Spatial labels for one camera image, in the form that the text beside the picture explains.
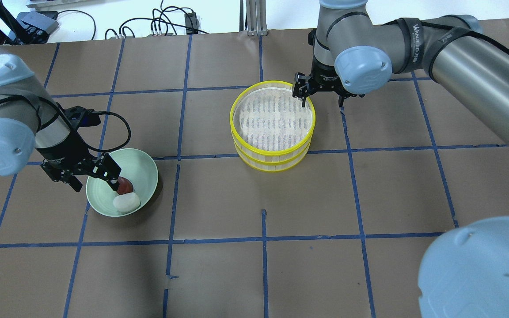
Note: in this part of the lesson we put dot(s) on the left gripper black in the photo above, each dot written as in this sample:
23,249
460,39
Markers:
61,156

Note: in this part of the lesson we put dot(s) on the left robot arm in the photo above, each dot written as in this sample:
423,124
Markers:
30,120

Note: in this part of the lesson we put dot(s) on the black device box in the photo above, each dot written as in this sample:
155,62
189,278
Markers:
41,23

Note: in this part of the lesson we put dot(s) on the brown bun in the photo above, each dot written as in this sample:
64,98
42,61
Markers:
125,186

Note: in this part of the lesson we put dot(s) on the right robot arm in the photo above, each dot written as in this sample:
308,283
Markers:
464,273

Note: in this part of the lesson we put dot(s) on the light green bowl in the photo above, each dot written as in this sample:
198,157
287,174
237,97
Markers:
136,183

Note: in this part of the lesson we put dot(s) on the yellow steamer layer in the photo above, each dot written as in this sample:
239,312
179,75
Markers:
272,163
265,118

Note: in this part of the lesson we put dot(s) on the black camera stand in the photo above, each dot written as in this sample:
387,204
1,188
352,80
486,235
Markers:
17,34

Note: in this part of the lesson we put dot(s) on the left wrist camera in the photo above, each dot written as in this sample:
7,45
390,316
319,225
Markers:
80,117

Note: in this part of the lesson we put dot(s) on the black power adapter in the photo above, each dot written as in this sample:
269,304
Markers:
191,23

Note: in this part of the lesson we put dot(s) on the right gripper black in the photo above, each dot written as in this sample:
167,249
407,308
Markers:
324,78

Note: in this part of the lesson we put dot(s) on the aluminium frame post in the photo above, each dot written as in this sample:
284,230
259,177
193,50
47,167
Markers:
255,11

